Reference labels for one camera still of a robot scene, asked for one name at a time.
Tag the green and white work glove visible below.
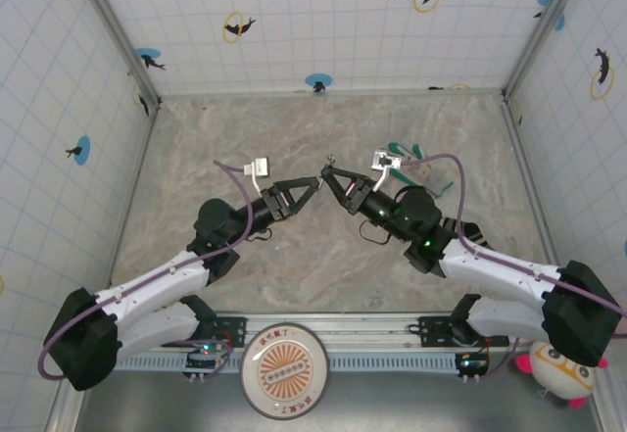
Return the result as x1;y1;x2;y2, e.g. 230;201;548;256
386;142;456;199

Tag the black white striped sock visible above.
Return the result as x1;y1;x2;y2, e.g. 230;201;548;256
438;216;495;253

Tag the aluminium table edge bar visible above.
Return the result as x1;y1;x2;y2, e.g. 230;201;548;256
502;98;559;266
105;101;163;291
157;87;506;99

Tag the round plate with orange print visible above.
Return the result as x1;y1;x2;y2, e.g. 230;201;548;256
239;322;330;420

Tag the white pink plush toy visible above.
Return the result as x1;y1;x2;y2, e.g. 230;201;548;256
513;338;611;409

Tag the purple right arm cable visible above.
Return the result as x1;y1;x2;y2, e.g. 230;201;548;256
400;153;627;384

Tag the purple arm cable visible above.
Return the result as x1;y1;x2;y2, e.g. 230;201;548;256
37;160;256;382
400;153;627;384

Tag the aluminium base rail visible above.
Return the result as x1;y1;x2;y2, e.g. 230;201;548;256
117;311;545;354

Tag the white slotted cable duct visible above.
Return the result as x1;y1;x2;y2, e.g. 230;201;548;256
115;353;515;373

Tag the aluminium corner post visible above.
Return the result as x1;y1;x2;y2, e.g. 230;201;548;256
500;0;592;103
72;0;163;110

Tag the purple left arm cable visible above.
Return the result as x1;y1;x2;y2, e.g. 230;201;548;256
37;160;256;382

